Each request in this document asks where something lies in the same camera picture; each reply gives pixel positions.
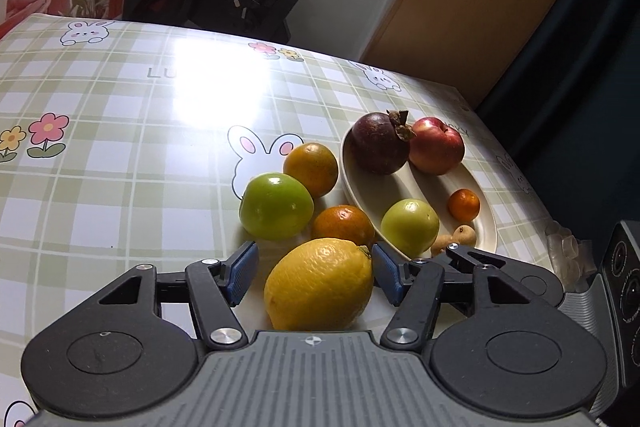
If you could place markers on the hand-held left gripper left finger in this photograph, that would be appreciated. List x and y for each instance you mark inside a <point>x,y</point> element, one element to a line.
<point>242,274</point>

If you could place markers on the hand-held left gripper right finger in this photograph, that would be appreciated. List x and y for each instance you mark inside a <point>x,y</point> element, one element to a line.
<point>387,274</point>

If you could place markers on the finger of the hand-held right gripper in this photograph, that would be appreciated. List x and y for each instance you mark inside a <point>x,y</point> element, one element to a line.
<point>472,254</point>

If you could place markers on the small tan fruit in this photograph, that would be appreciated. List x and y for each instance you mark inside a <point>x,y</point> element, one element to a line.
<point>465,237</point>

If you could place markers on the small brown fruit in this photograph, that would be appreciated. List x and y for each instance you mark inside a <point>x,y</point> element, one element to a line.
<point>439,247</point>

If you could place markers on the green apple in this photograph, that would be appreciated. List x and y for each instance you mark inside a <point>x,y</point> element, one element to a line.
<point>410,227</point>
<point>275,207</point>

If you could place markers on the orange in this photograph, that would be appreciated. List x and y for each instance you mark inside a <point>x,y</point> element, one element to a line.
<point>342,224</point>
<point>310,169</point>

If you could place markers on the yellow lemon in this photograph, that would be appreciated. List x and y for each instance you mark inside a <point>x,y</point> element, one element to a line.
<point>315,284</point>

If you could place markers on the cream oval plate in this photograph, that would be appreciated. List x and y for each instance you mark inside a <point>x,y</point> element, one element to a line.
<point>365,192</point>

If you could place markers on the red apple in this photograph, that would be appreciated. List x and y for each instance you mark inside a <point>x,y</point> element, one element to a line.
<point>437,147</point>

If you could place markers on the dark purple mangosteen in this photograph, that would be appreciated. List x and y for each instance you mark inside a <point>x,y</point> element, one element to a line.
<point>377,144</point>

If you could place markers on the small tangerine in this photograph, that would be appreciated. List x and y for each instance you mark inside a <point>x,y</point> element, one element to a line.
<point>463,205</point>

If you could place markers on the clear plastic corner guard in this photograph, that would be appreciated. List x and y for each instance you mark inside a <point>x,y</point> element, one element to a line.
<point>565,252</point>

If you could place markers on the dark blue curtain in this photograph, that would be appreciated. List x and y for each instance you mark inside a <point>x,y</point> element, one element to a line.
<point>575,132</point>

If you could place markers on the plaid printed tablecloth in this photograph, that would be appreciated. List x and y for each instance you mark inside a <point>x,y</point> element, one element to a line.
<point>125,132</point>

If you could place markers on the wooden panel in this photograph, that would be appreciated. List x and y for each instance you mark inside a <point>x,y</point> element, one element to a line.
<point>475,7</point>

